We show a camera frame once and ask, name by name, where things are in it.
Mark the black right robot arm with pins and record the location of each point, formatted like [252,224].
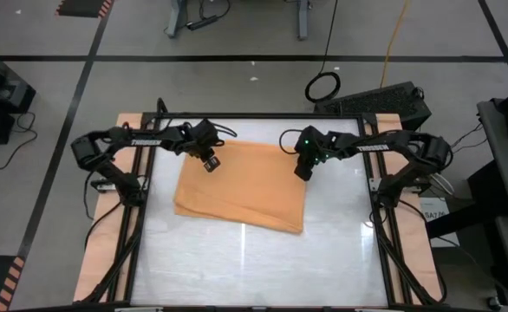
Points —
[373,148]

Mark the small black striped floor mat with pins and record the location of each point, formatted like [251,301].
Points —
[80,8]

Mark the black caster wheel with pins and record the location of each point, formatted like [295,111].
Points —
[494,302]

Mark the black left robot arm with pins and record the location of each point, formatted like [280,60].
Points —
[145,142]

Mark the black cart base frame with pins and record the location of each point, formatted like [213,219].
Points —
[488,195]

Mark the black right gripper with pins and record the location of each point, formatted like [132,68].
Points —
[309,149]

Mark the orange waffle towel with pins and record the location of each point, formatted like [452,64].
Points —
[245,190]

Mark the black computer tower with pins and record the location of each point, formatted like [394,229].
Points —
[375,102]

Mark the black metal table frame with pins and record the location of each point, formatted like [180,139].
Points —
[258,115]

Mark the black power strip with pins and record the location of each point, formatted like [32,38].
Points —
[202,22]

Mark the white paper sheet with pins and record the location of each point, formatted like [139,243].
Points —
[431,208]

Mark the grey desk leg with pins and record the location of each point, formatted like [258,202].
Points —
[302,21]
[176,21]

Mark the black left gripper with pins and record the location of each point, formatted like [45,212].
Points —
[202,138]

